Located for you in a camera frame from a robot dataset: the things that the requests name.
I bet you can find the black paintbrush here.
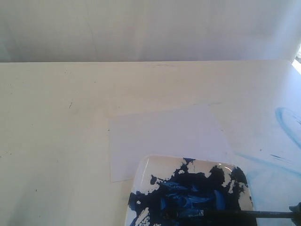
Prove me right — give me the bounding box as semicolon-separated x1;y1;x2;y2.
163;209;301;219

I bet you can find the white paper sheet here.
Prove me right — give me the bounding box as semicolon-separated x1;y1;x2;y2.
109;105;232;182

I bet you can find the white plate with blue paint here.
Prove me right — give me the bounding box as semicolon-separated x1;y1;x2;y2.
125;155;257;226

